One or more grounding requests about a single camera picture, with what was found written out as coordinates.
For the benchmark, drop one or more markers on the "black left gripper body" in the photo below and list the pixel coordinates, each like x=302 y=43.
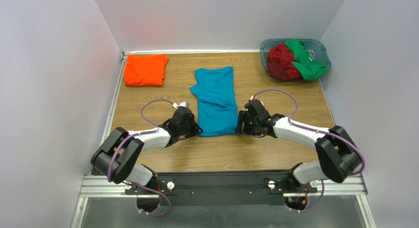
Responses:
x=190 y=128

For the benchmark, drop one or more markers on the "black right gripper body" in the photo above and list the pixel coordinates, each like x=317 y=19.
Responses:
x=242 y=123

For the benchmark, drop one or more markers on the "blue t shirt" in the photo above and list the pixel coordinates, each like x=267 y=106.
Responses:
x=217 y=107

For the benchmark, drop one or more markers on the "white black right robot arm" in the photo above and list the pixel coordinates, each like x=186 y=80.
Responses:
x=337 y=158

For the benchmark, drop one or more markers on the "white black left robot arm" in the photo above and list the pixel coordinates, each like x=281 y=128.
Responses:
x=116 y=158

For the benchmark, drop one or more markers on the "dark red t shirt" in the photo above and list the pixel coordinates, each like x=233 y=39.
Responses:
x=279 y=64

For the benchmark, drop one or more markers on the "folded orange t shirt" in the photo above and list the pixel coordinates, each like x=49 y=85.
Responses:
x=145 y=70

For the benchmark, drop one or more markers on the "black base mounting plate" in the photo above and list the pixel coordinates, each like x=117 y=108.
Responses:
x=230 y=197

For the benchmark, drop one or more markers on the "green t shirt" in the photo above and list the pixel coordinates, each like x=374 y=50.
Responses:
x=309 y=69

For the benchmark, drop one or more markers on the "translucent teal plastic bin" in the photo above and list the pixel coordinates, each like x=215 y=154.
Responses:
x=317 y=50

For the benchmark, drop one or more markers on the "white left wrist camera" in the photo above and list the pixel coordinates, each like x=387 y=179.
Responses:
x=185 y=104

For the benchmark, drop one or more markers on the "aluminium left side rail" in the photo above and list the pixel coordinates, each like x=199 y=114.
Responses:
x=113 y=103

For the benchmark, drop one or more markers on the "aluminium front frame rail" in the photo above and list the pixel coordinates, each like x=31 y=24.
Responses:
x=95 y=186

